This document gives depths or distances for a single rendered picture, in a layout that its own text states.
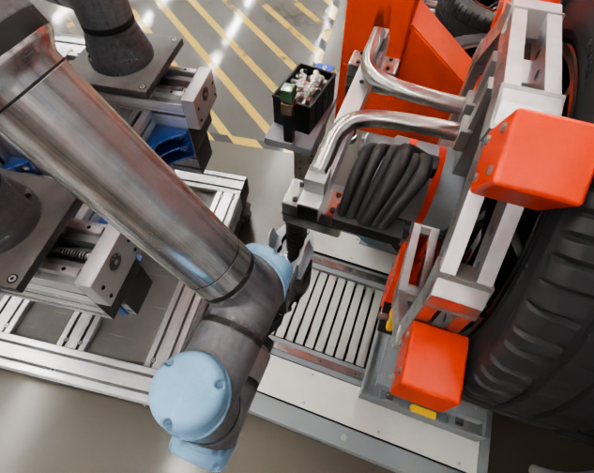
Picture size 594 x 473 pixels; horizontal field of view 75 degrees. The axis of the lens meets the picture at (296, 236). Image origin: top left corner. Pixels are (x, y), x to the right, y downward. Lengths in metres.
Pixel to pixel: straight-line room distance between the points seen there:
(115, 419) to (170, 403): 1.12
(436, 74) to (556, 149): 0.78
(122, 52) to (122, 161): 0.72
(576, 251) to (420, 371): 0.23
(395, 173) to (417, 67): 0.70
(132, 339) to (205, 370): 0.94
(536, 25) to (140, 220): 0.54
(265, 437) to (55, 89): 1.22
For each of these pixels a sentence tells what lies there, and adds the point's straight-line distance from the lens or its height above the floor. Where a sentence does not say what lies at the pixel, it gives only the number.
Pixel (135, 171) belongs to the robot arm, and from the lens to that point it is 0.35.
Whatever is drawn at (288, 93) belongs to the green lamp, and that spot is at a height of 0.65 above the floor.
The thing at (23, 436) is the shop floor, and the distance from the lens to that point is 1.64.
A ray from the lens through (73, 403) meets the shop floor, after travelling 1.59.
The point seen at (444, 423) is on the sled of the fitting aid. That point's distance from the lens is 1.30.
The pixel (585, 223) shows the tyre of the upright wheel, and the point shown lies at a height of 1.09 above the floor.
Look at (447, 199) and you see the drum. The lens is 0.67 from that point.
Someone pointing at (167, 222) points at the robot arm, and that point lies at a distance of 0.37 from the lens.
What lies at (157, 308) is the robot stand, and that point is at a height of 0.21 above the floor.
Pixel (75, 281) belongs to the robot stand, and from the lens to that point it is 0.78.
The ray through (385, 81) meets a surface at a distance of 0.65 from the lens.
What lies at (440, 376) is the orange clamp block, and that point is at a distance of 0.54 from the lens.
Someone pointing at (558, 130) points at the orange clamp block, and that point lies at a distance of 0.40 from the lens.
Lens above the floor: 1.39
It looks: 58 degrees down
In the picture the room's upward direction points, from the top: straight up
